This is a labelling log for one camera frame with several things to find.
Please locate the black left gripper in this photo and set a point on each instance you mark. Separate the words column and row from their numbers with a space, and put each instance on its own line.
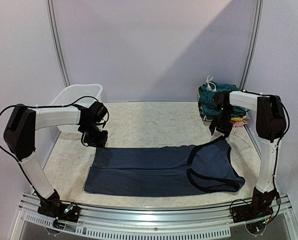
column 101, row 142

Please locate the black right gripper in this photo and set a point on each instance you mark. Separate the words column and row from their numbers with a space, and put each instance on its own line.
column 220, row 126

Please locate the navy blue garment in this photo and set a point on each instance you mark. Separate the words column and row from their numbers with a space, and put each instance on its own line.
column 173, row 171

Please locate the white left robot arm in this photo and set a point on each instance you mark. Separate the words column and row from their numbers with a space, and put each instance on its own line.
column 20, row 135

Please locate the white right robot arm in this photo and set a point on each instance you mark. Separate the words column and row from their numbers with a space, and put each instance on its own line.
column 271, row 126

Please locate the white plastic laundry basket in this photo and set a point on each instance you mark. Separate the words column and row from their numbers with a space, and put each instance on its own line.
column 75, row 91

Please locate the yellow folded shorts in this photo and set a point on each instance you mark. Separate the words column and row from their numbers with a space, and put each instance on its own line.
column 238, row 118

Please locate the pink folded garment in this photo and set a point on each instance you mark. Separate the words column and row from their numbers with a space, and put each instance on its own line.
column 239, row 123

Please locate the black white patterned garment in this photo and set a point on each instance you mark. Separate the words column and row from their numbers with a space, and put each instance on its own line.
column 202, row 115

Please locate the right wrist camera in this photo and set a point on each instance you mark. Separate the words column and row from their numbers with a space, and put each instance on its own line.
column 221, row 100

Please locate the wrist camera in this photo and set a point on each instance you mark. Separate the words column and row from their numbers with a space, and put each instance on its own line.
column 98, row 111
column 221, row 100

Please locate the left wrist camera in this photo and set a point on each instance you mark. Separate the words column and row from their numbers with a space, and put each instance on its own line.
column 98, row 111

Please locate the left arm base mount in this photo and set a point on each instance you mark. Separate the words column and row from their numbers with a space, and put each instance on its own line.
column 55, row 208

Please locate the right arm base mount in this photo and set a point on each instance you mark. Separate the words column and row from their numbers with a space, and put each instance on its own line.
column 262, row 210

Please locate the aluminium front rail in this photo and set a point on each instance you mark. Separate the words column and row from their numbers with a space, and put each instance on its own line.
column 200, row 223

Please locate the left aluminium frame post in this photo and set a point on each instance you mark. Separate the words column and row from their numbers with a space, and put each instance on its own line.
column 56, row 42

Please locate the aluminium frame post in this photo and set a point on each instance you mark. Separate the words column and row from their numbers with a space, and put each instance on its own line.
column 56, row 42
column 253, row 42

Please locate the right aluminium frame post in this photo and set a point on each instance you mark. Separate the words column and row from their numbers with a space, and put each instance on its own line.
column 253, row 42

